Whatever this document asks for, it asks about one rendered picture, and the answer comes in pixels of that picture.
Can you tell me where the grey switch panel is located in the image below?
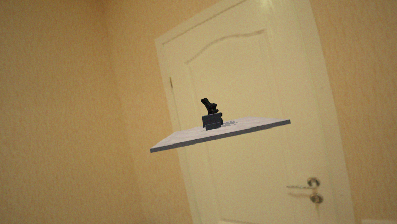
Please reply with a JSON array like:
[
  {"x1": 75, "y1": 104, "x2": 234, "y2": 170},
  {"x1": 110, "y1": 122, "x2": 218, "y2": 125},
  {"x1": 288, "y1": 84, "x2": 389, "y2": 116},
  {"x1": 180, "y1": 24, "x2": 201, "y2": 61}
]
[{"x1": 202, "y1": 112, "x2": 221, "y2": 130}]

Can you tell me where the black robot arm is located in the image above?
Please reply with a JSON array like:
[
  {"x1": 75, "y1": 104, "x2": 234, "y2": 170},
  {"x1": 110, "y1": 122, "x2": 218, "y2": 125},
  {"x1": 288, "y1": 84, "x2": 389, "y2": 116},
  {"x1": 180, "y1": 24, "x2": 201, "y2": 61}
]
[{"x1": 201, "y1": 98, "x2": 218, "y2": 115}]

